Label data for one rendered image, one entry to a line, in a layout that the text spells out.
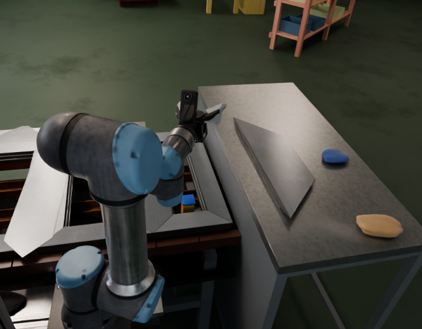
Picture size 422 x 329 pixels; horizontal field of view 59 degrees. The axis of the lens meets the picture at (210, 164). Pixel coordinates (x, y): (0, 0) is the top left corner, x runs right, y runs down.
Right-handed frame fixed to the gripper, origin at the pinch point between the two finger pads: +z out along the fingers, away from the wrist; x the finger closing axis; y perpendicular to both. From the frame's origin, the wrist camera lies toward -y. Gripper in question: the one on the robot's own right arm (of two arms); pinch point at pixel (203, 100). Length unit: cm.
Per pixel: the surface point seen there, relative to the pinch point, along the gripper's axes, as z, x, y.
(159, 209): 4, -26, 56
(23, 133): 41, -126, 50
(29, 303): -43, -63, 70
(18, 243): -32, -68, 50
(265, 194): 9.3, 19.1, 43.7
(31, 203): -12, -78, 49
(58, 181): 5, -76, 49
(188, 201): 12, -15, 55
